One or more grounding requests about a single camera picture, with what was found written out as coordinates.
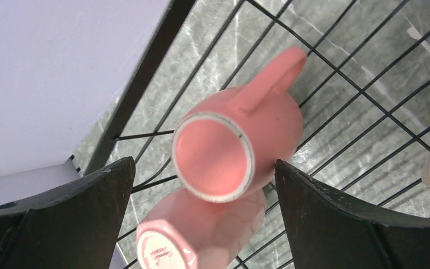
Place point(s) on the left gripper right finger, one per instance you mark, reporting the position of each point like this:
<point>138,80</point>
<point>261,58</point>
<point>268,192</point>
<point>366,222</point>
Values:
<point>327,228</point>

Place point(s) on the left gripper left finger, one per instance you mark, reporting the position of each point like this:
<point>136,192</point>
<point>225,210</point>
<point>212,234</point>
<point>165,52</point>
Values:
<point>75,225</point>

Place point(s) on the pink mug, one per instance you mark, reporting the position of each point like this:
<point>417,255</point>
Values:
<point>183,231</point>
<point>226,146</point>

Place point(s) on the black wire dish rack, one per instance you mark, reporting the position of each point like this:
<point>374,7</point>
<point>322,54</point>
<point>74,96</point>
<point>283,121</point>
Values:
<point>364,95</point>

